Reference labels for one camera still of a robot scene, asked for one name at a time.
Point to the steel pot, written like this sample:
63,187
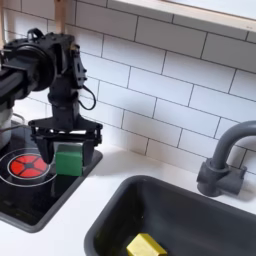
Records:
5,123

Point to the dark grey sink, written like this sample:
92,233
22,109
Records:
186,213

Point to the dark grey tap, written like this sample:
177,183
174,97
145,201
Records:
218,175

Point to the yellow block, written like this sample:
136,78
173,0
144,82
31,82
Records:
145,246

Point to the black stove top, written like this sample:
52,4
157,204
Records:
26,203

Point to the green block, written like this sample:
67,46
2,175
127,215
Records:
69,161

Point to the wooden shelf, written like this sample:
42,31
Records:
186,11

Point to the wooden spoon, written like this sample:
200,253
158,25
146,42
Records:
60,16

